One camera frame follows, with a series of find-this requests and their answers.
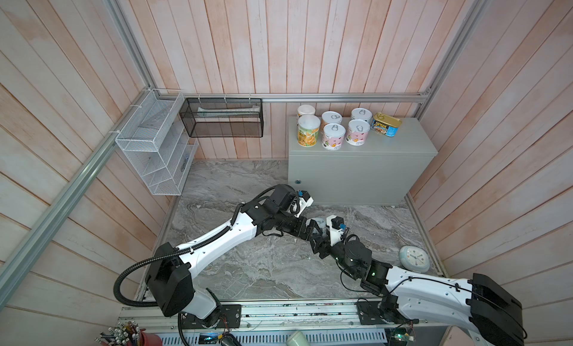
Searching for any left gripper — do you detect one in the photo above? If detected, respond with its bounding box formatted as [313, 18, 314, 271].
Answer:
[274, 209, 323, 242]

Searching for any pink can pull tab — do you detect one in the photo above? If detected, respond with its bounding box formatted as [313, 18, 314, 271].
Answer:
[322, 123, 346, 151]

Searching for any tall can green label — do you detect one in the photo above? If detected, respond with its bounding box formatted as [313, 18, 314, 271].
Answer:
[297, 115, 321, 147]

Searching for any pink can white lid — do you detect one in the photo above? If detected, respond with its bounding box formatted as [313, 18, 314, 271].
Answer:
[346, 119, 370, 146]

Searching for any orange can pull tab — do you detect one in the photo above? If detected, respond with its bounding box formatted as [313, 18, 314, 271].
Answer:
[321, 110, 343, 128]

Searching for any yellow can white lid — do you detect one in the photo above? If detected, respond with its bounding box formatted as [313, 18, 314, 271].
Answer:
[297, 104, 316, 118]

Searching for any silver can pull tab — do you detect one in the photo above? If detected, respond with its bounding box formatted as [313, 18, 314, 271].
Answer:
[351, 107, 373, 124]

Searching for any yellow rectangular sardine tin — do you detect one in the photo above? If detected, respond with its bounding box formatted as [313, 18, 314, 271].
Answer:
[371, 113, 402, 137]

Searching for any blue can pull tab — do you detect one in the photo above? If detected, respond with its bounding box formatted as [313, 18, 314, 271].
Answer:
[313, 217, 326, 230]

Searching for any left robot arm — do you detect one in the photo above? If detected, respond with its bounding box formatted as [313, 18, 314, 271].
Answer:
[113, 184, 313, 324]

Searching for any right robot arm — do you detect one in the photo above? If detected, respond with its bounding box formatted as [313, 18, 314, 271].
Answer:
[307, 232, 528, 345]

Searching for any white round clock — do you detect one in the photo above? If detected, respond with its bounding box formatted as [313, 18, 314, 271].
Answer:
[398, 245, 431, 273]

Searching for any grey metal cabinet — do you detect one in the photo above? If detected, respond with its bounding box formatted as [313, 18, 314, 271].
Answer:
[288, 117, 438, 206]

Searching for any white cup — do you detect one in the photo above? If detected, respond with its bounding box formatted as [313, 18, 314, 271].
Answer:
[286, 330, 310, 346]

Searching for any black mesh basket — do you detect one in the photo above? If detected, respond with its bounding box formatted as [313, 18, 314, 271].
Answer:
[179, 97, 264, 138]

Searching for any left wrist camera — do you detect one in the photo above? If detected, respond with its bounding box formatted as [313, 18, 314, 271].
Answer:
[293, 190, 313, 217]

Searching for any aluminium mounting rail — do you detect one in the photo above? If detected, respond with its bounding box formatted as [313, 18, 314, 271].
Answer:
[117, 298, 451, 334]

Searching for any white wire shelf rack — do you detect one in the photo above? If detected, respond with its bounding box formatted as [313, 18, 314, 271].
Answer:
[115, 89, 197, 196]

